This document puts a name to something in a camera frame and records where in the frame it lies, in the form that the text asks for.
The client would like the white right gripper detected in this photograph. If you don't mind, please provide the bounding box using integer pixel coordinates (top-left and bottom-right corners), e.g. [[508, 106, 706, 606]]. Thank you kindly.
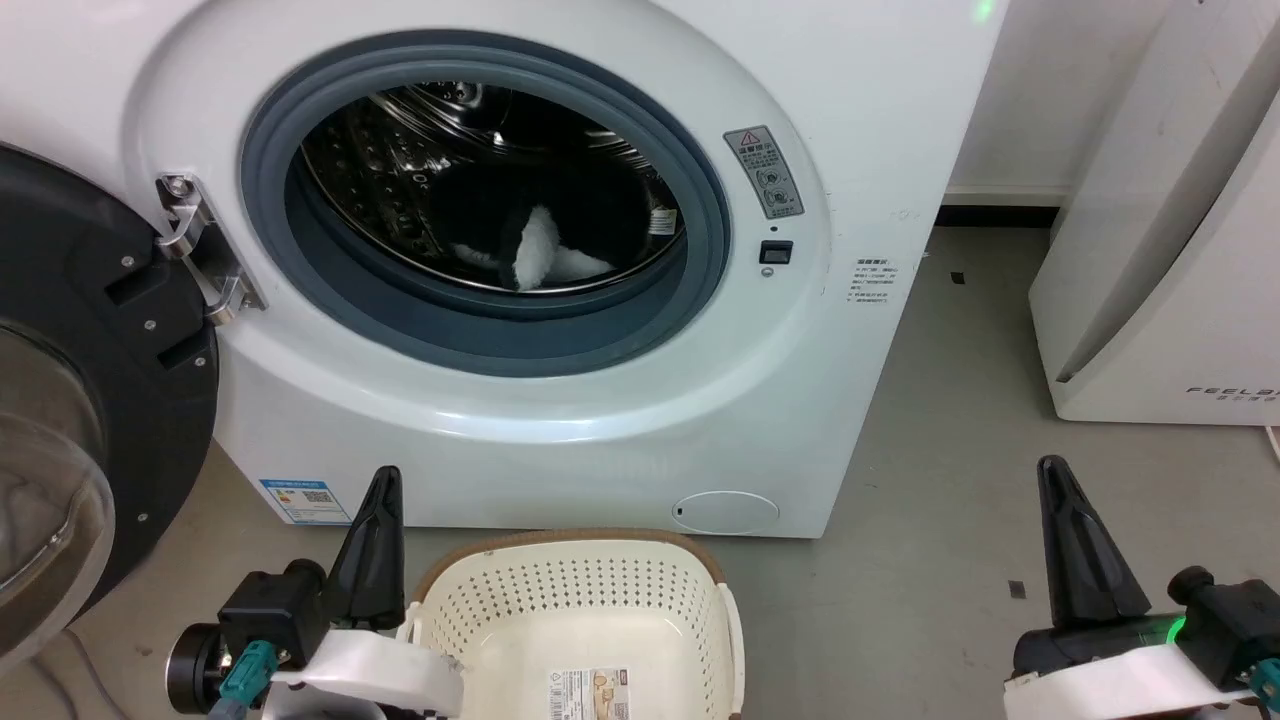
[[1005, 456, 1261, 720]]

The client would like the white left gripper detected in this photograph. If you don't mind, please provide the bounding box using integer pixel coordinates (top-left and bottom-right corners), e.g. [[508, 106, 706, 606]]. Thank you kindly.
[[262, 466, 466, 720]]

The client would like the cream perforated laundry basket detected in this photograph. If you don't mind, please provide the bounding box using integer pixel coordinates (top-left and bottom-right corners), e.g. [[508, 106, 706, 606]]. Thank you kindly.
[[397, 528, 747, 720]]

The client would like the white basket label sticker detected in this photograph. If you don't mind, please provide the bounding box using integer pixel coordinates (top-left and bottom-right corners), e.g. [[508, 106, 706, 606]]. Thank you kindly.
[[547, 668, 631, 720]]

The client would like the white front-load washing machine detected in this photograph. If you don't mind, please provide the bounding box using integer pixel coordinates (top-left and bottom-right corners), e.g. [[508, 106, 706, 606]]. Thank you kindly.
[[0, 0, 1011, 541]]

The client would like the steel washing drum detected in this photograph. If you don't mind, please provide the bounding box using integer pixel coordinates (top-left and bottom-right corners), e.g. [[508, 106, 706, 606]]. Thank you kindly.
[[300, 84, 687, 297]]

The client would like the dark washing machine door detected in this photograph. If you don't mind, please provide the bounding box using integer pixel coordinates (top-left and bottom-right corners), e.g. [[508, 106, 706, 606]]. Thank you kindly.
[[0, 145, 221, 673]]

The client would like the blue energy label sticker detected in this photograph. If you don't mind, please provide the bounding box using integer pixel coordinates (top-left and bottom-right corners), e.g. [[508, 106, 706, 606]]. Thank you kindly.
[[258, 477, 353, 527]]

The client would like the grey rubber door gasket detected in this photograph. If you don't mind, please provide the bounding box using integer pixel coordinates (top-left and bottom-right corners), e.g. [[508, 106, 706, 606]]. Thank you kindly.
[[240, 30, 732, 379]]

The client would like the white floor-standing appliance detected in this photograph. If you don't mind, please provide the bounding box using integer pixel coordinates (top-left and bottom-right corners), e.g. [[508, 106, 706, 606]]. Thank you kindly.
[[1029, 0, 1280, 427]]

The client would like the small white text sticker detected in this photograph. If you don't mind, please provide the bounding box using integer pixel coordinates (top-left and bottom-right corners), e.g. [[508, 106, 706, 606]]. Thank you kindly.
[[850, 258, 894, 317]]

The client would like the round white filter cover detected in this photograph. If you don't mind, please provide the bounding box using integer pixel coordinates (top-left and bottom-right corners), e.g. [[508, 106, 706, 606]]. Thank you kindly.
[[672, 490, 781, 535]]

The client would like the black and white garment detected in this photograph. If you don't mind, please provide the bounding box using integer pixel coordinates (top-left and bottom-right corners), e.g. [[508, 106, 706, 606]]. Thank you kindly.
[[445, 204, 617, 293]]

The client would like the black baseboard strip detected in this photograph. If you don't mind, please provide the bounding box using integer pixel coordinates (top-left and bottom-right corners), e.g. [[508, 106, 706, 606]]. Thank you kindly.
[[938, 204, 1063, 230]]

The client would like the metal door hinge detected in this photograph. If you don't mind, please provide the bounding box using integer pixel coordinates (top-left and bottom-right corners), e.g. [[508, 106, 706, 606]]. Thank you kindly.
[[155, 172, 267, 327]]

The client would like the grey warning sticker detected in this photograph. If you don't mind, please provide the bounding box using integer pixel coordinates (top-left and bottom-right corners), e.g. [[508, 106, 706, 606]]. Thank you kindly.
[[723, 125, 805, 221]]

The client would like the teal left cable connector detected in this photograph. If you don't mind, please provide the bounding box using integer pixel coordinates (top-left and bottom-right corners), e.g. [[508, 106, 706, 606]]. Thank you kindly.
[[205, 640, 277, 720]]

